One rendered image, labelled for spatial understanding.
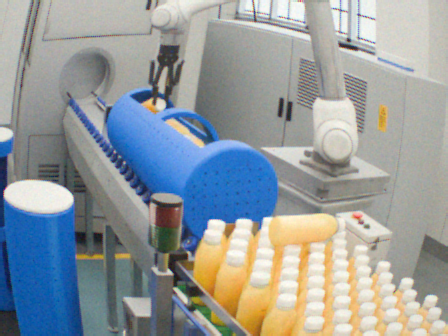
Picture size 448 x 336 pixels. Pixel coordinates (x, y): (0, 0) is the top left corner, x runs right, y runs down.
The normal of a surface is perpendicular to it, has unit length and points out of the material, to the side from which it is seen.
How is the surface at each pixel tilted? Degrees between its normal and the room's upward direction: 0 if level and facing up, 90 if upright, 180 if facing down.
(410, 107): 90
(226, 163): 90
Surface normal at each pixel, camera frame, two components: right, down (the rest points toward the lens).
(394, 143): -0.85, 0.04
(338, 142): -0.14, 0.36
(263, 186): 0.40, 0.29
